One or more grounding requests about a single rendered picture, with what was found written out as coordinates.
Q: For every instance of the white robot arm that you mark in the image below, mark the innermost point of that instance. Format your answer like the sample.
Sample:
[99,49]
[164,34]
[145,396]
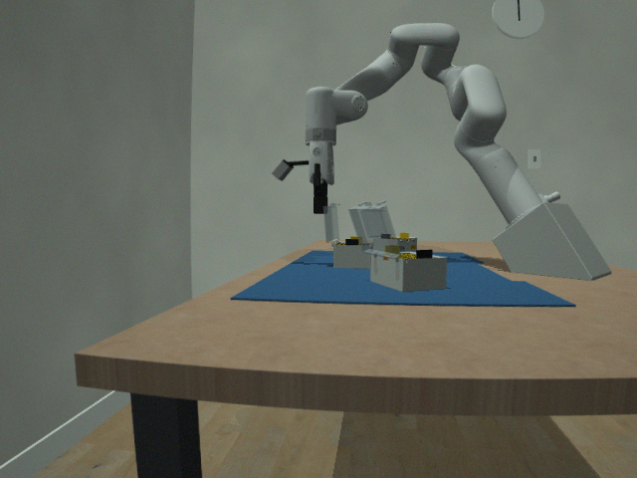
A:
[476,101]

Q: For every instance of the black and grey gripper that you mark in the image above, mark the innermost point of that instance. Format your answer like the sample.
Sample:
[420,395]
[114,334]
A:
[321,170]

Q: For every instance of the blue bench mat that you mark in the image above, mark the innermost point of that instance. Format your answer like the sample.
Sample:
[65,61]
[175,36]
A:
[312,279]

